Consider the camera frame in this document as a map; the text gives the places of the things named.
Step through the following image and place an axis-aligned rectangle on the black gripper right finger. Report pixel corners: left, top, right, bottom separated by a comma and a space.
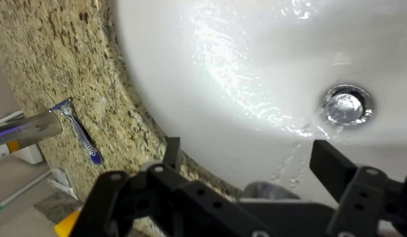
310, 140, 407, 237

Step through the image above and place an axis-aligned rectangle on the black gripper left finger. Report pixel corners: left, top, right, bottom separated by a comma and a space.
70, 136, 274, 237

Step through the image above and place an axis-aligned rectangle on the chrome sink drain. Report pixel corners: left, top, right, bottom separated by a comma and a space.
320, 83, 374, 129

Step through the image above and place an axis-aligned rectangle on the white flat packet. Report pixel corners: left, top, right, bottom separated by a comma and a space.
46, 167, 80, 202

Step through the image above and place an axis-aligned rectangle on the blue razor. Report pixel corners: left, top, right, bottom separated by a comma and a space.
49, 96, 104, 167

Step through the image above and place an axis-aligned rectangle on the silver metal bottle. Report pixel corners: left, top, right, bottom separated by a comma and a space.
0, 111, 65, 153

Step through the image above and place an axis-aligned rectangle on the white oval sink basin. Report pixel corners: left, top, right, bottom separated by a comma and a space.
115, 0, 407, 208

